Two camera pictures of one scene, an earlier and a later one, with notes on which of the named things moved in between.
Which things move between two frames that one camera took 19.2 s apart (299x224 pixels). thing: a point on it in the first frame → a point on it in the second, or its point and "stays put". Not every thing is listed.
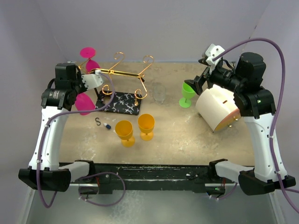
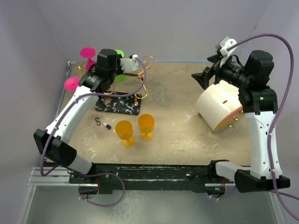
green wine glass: x=188 y=93 → x=119 y=78
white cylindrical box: x=216 y=106 stays put
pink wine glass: x=89 y=52 stays put
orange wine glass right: x=145 y=122 stays put
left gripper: x=85 y=82 → x=123 y=66
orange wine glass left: x=124 y=129 stays put
